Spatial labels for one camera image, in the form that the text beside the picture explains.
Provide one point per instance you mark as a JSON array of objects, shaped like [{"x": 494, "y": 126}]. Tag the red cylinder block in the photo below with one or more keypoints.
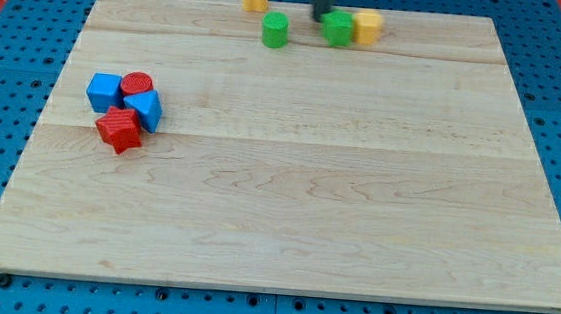
[{"x": 136, "y": 83}]

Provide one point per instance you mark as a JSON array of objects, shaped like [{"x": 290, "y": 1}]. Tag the yellow hexagon block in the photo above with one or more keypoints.
[{"x": 368, "y": 25}]

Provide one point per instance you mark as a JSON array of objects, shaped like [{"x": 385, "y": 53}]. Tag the red star block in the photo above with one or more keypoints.
[{"x": 120, "y": 128}]

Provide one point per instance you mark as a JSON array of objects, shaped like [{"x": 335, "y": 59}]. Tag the light wooden board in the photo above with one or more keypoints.
[{"x": 400, "y": 172}]

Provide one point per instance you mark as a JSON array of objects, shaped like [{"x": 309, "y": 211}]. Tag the green star block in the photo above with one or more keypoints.
[{"x": 337, "y": 28}]

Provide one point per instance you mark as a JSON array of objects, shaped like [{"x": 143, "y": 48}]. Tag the blue triangle block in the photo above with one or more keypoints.
[{"x": 148, "y": 107}]

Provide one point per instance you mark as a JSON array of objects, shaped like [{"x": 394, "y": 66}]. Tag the green cylinder block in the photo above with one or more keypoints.
[{"x": 275, "y": 30}]

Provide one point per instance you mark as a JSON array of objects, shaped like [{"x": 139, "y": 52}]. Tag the blue cube block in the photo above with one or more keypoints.
[{"x": 104, "y": 92}]

